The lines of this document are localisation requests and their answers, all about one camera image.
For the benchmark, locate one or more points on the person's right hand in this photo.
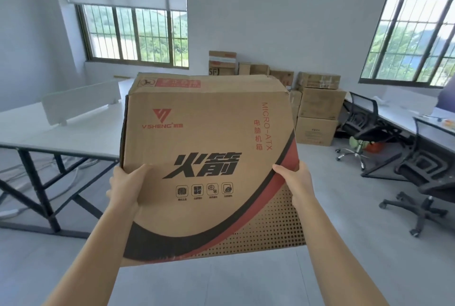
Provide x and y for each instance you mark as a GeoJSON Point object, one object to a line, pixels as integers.
{"type": "Point", "coordinates": [297, 183]}

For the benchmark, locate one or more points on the person's left hand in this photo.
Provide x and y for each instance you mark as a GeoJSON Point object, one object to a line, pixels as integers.
{"type": "Point", "coordinates": [124, 188]}

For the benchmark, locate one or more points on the person's left thumb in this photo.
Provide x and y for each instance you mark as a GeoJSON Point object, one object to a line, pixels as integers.
{"type": "Point", "coordinates": [140, 172]}

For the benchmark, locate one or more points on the person's right thumb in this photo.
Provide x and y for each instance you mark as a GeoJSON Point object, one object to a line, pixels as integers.
{"type": "Point", "coordinates": [282, 174]}

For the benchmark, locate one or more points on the large printed cardboard box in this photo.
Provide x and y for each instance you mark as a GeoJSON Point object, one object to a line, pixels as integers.
{"type": "Point", "coordinates": [209, 170]}

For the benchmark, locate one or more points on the person's left forearm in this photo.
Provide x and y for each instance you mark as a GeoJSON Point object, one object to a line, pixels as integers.
{"type": "Point", "coordinates": [92, 249]}

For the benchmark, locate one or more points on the person's right forearm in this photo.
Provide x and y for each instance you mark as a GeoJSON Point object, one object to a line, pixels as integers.
{"type": "Point", "coordinates": [341, 245]}

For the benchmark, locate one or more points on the brown cardboard box with print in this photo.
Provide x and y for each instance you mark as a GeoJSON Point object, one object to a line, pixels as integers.
{"type": "Point", "coordinates": [315, 131]}

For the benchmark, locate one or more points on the narrow brown cardboard box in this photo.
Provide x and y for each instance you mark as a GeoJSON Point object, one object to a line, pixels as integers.
{"type": "Point", "coordinates": [295, 106]}

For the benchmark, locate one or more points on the plain brown cardboard box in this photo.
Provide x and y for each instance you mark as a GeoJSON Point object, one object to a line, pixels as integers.
{"type": "Point", "coordinates": [321, 103]}

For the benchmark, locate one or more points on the green and orange object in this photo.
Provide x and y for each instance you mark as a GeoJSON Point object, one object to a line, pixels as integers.
{"type": "Point", "coordinates": [360, 144]}

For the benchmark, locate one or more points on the white desk divider panel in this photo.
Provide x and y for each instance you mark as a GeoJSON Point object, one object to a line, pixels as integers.
{"type": "Point", "coordinates": [80, 101]}

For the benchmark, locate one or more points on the cardboard box with red print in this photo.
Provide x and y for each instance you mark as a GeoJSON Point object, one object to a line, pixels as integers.
{"type": "Point", "coordinates": [282, 78]}

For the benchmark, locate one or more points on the black mesh office chair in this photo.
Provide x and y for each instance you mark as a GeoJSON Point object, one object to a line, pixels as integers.
{"type": "Point", "coordinates": [369, 124]}
{"type": "Point", "coordinates": [423, 174]}

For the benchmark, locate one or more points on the taped flat cardboard box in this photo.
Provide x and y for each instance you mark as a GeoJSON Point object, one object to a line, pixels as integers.
{"type": "Point", "coordinates": [318, 80]}

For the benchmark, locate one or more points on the small brown cardboard box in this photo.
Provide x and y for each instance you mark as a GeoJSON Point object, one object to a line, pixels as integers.
{"type": "Point", "coordinates": [253, 68]}

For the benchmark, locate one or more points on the cardboard box with red label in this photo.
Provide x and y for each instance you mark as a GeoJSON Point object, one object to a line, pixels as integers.
{"type": "Point", "coordinates": [222, 62]}

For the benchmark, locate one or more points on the window with metal bars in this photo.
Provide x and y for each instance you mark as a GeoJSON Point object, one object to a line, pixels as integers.
{"type": "Point", "coordinates": [408, 41]}
{"type": "Point", "coordinates": [133, 35]}

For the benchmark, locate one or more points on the long white desk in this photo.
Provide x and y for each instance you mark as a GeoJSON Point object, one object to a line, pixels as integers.
{"type": "Point", "coordinates": [416, 110]}

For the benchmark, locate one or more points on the white desk with black frame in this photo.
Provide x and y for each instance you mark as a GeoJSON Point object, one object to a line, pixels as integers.
{"type": "Point", "coordinates": [46, 131]}

